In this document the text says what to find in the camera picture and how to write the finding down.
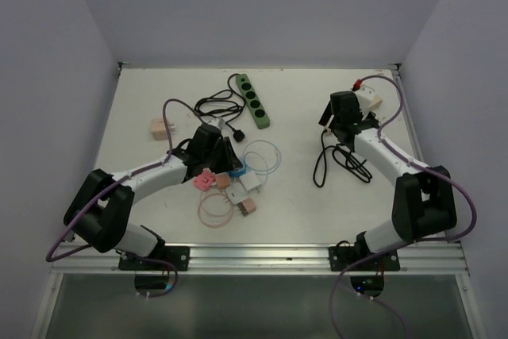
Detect blue plug adapter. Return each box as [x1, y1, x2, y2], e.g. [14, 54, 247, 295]
[227, 167, 247, 178]

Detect salmon usb charger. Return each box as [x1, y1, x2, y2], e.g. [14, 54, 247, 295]
[215, 173, 231, 191]

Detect white plug adapter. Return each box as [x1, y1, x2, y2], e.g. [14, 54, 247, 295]
[239, 171, 262, 193]

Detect pink plug adapter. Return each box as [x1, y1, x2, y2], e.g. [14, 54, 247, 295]
[193, 169, 215, 192]

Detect cream power strip red sockets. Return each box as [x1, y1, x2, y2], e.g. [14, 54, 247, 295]
[356, 91, 383, 118]

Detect beige dual usb charger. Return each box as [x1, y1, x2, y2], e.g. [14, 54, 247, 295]
[237, 198, 257, 217]

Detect beige cube socket adapter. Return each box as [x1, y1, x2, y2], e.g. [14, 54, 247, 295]
[150, 118, 176, 141]

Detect green power strip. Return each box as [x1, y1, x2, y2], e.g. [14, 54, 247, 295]
[235, 74, 271, 129]

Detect white cube usb charger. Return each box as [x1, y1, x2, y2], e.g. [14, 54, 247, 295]
[225, 188, 248, 205]

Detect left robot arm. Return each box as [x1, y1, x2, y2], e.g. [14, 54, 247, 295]
[63, 123, 241, 270]

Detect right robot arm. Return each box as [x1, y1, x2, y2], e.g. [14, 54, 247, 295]
[319, 91, 457, 270]

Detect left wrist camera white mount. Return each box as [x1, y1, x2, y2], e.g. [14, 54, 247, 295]
[208, 117, 225, 130]

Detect black cord of cream strip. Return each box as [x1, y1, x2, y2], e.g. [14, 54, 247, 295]
[312, 124, 374, 188]

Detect light blue thin cable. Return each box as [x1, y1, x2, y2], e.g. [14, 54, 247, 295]
[241, 139, 283, 181]

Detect black power strip cord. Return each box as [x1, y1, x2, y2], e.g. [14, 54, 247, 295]
[192, 72, 248, 144]

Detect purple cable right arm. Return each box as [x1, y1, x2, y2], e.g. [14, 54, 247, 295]
[327, 74, 477, 339]

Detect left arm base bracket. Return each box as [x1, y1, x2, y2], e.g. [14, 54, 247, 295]
[118, 245, 191, 272]

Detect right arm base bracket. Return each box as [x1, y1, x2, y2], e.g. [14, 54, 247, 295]
[328, 233, 401, 272]

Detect aluminium front rail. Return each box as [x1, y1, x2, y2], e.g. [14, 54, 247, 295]
[50, 243, 468, 275]

